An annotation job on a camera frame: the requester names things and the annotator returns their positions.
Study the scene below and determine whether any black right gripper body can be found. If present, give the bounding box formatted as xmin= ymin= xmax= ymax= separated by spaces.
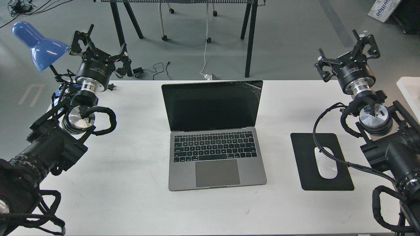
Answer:
xmin=332 ymin=52 xmax=376 ymax=96

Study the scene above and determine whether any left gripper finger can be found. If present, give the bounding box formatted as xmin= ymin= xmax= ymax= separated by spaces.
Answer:
xmin=106 ymin=43 xmax=132 ymax=78
xmin=69 ymin=24 xmax=99 ymax=55

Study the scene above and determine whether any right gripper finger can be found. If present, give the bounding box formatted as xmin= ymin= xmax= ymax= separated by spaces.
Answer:
xmin=349 ymin=29 xmax=381 ymax=59
xmin=314 ymin=49 xmax=342 ymax=82

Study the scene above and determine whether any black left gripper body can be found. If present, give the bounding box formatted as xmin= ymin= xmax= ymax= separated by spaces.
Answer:
xmin=75 ymin=50 xmax=115 ymax=92

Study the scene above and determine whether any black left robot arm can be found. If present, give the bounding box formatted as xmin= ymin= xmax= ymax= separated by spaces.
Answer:
xmin=0 ymin=21 xmax=131 ymax=236

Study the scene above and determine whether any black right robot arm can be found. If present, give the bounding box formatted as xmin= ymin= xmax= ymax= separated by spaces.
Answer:
xmin=312 ymin=30 xmax=420 ymax=236

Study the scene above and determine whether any blue desk lamp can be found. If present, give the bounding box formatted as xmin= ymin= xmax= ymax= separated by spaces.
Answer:
xmin=12 ymin=21 xmax=69 ymax=76

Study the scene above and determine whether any white cardboard box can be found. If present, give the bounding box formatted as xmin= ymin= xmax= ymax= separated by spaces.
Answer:
xmin=368 ymin=0 xmax=401 ymax=23

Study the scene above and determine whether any white side table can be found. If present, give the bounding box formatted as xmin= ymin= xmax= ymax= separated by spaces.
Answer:
xmin=396 ymin=77 xmax=420 ymax=120

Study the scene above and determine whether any black mouse pad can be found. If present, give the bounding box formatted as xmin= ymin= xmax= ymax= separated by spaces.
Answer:
xmin=290 ymin=133 xmax=354 ymax=191

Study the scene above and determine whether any white computer mouse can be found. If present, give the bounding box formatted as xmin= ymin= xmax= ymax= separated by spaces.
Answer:
xmin=314 ymin=147 xmax=338 ymax=179

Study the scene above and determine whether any black-legged background table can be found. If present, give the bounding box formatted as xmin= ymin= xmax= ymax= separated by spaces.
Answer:
xmin=104 ymin=0 xmax=265 ymax=78

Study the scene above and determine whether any grey open laptop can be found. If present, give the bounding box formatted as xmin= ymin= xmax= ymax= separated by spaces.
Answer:
xmin=161 ymin=80 xmax=267 ymax=191

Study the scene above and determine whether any black power adapter cable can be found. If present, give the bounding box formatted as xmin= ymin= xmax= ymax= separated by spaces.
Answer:
xmin=133 ymin=61 xmax=172 ymax=81

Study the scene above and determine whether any black floor cable bundle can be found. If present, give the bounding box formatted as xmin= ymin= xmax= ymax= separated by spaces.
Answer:
xmin=0 ymin=0 xmax=74 ymax=29

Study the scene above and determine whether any black braided right cable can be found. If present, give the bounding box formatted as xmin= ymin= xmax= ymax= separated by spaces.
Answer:
xmin=312 ymin=102 xmax=398 ymax=184

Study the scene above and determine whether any white hanging cable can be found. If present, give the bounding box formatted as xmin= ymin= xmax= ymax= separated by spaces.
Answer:
xmin=199 ymin=3 xmax=220 ymax=81

